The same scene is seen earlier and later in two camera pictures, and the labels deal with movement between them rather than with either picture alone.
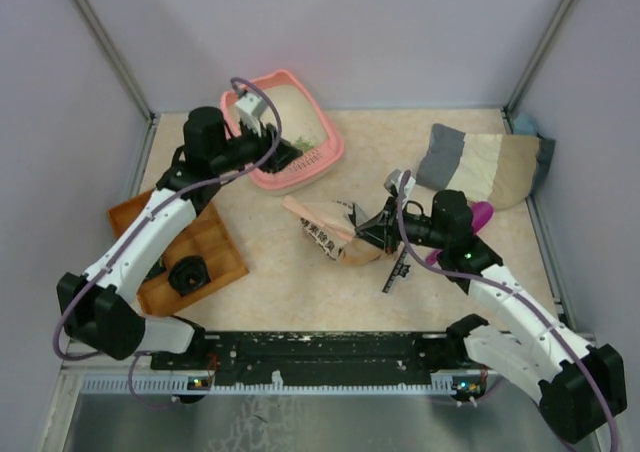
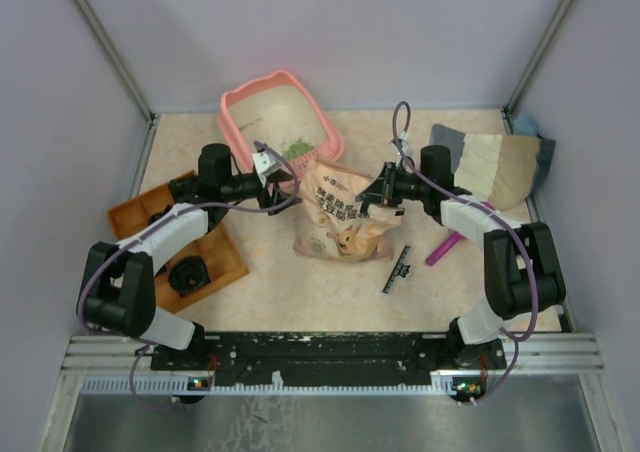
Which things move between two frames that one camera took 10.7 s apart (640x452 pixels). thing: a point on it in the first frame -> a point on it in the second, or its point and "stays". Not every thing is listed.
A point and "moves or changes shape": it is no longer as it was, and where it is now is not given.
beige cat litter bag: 331,225 moves or changes shape
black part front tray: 188,274 stays
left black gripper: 281,157 -> 273,204
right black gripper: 383,230 -> 385,183
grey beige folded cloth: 499,170 stays
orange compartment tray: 205,237 stays
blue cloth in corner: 525,124 stays
